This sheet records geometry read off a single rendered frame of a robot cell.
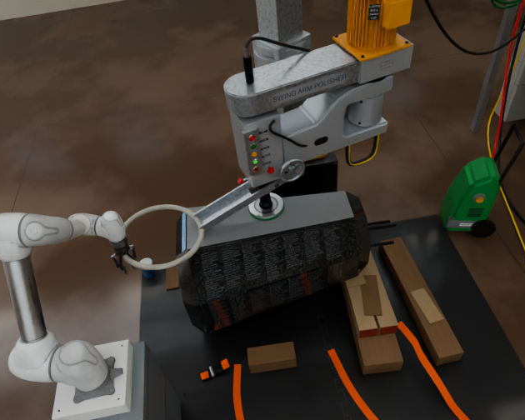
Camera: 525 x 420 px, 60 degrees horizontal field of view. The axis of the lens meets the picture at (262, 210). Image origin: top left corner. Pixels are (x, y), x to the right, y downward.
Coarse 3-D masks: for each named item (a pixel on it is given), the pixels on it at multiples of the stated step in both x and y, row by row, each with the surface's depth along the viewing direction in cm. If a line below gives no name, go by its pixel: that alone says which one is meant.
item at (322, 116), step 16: (384, 80) 236; (320, 96) 241; (336, 96) 234; (352, 96) 234; (368, 96) 238; (288, 112) 246; (304, 112) 244; (320, 112) 237; (336, 112) 237; (288, 128) 238; (304, 128) 237; (320, 128) 239; (336, 128) 244; (352, 128) 256; (368, 128) 256; (384, 128) 260; (288, 144) 238; (304, 144) 242; (320, 144) 247; (336, 144) 252; (288, 160) 245; (304, 160) 250
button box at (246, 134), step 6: (246, 132) 218; (252, 132) 220; (258, 132) 221; (246, 138) 220; (258, 138) 223; (246, 144) 223; (258, 144) 226; (246, 150) 225; (252, 150) 227; (258, 150) 228; (246, 156) 229; (258, 156) 231; (258, 162) 234; (252, 168) 235; (252, 174) 238
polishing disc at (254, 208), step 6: (270, 192) 283; (258, 198) 280; (276, 198) 279; (252, 204) 277; (258, 204) 277; (276, 204) 276; (282, 204) 275; (252, 210) 274; (258, 210) 274; (264, 210) 273; (270, 210) 273; (276, 210) 272; (258, 216) 270; (264, 216) 270; (270, 216) 269
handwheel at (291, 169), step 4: (292, 160) 238; (296, 160) 239; (300, 160) 240; (284, 164) 238; (288, 164) 245; (300, 164) 242; (304, 164) 244; (284, 168) 240; (288, 168) 242; (292, 168) 241; (296, 168) 243; (304, 168) 245; (280, 172) 240; (292, 172) 243; (300, 172) 247; (280, 176) 242; (292, 176) 246; (296, 176) 248; (300, 176) 248; (284, 180) 245; (288, 180) 246; (292, 180) 248
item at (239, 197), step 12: (276, 180) 258; (228, 192) 265; (240, 192) 268; (264, 192) 260; (216, 204) 266; (228, 204) 266; (240, 204) 258; (204, 216) 267; (216, 216) 258; (228, 216) 261; (204, 228) 260
